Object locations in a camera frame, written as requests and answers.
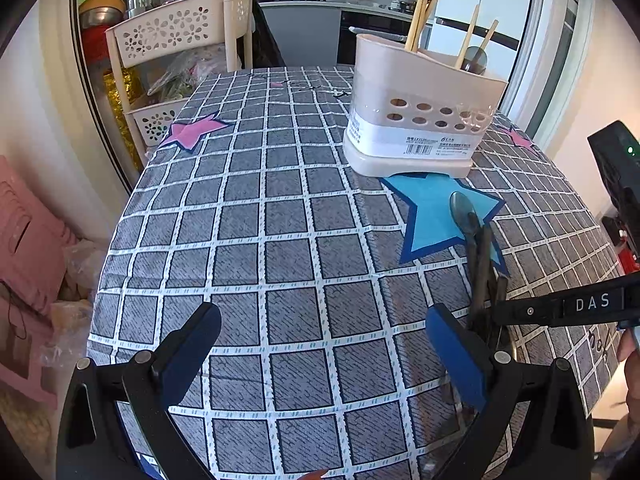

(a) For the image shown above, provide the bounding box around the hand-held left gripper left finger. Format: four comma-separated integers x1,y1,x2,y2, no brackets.
55,301,223,480

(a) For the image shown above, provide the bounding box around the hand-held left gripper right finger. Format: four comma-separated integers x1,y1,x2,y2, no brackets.
425,303,596,480

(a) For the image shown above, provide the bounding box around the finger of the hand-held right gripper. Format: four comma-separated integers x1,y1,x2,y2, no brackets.
492,294,565,329

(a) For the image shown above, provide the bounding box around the pale pink utensil holder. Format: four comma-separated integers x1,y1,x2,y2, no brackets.
342,32,509,180

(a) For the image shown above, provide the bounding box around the dotted end bamboo chopstick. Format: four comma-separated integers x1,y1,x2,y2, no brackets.
412,0,440,54

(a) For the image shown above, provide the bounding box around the person's right hand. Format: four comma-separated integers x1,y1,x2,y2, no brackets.
592,329,640,462

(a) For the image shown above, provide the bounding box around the clear plastic bag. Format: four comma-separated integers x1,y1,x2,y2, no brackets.
39,239,109,367

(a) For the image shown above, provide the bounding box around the grey checked star tablecloth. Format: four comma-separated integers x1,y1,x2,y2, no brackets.
86,65,627,480

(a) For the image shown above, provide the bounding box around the pink folding stool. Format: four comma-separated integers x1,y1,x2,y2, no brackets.
0,294,59,407
0,154,82,302

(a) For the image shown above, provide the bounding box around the gold foil bag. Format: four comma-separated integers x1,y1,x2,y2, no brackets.
102,67,144,172

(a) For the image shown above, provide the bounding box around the black built-in oven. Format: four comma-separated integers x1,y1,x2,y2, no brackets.
337,9,434,66

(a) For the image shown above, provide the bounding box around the cream perforated storage cart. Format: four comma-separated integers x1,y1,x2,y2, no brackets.
104,0,256,149

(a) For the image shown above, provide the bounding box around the black garbage bag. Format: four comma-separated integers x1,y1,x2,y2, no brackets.
249,0,287,69

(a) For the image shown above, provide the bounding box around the steel basin with yellow rim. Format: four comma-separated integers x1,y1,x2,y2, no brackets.
78,0,127,29

